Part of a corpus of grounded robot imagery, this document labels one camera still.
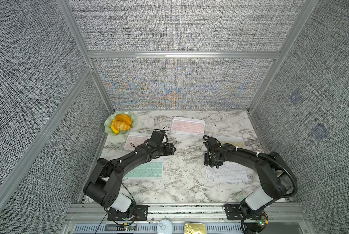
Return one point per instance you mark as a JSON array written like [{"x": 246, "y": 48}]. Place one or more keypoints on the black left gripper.
[{"x": 169, "y": 150}]

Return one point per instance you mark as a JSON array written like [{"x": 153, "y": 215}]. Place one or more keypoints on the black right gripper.
[{"x": 215, "y": 165}]

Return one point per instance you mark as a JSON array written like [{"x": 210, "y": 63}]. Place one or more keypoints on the pink keyboard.
[
  {"x": 186, "y": 126},
  {"x": 135, "y": 139},
  {"x": 206, "y": 160}
]

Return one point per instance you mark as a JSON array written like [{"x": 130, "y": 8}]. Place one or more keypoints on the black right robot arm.
[{"x": 276, "y": 179}]

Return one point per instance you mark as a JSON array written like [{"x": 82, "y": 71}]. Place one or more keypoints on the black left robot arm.
[{"x": 104, "y": 183}]

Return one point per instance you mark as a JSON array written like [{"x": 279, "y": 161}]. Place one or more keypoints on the white keyboard front right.
[{"x": 228, "y": 172}]

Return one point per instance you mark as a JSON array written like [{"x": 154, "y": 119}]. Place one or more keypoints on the green keyboard front left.
[{"x": 148, "y": 171}]

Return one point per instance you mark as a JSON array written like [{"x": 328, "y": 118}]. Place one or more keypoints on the yellow keyboard mid right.
[{"x": 235, "y": 141}]

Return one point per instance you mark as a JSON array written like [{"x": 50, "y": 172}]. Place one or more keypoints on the orange bread pastry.
[{"x": 121, "y": 122}]

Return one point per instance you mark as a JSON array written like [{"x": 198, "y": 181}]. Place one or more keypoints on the green leaf-shaped plate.
[{"x": 108, "y": 121}]

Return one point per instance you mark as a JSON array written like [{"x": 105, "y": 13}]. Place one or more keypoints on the gold metal tin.
[{"x": 195, "y": 228}]

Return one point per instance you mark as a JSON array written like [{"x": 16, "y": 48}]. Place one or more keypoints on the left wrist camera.
[{"x": 159, "y": 136}]

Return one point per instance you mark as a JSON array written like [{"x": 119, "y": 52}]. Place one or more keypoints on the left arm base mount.
[{"x": 137, "y": 213}]

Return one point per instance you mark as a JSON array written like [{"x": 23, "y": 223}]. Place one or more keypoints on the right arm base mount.
[{"x": 251, "y": 221}]

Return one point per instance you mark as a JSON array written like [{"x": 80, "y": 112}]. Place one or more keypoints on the aluminium front rail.
[{"x": 283, "y": 218}]

